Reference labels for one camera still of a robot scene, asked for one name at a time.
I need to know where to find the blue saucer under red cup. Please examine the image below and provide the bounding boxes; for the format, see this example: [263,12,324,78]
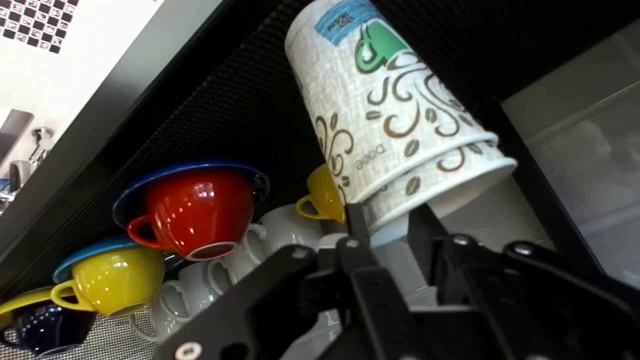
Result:
[112,157,270,228]

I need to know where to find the light blue saucer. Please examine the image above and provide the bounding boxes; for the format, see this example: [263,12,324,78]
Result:
[53,235,134,283]

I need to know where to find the yellow ceramic cup left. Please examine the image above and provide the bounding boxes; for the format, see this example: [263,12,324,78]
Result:
[51,247,165,315]

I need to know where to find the black white checkerboard mat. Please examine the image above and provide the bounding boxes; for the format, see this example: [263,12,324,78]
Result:
[0,0,81,53]

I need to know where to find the dark blue ceramic cup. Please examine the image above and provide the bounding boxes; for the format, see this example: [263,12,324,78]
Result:
[0,302,96,357]

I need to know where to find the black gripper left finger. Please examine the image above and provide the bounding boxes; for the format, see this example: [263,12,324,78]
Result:
[152,204,428,360]

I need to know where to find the patterned paper coffee cup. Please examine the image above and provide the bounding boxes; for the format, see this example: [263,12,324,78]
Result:
[285,0,494,204]
[367,139,518,229]

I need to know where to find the white espresso cups cluster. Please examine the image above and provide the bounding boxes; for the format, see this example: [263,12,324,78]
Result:
[131,204,339,341]

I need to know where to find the yellow ceramic cup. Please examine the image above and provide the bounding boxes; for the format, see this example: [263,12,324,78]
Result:
[296,164,347,222]
[51,247,165,315]

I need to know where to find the red ceramic cup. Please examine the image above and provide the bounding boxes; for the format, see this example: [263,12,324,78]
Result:
[126,168,255,262]

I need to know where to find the yellow ceramic cup middle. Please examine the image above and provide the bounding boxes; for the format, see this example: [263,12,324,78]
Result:
[296,164,347,222]

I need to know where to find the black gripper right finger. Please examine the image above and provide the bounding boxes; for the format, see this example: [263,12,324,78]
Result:
[408,204,640,360]

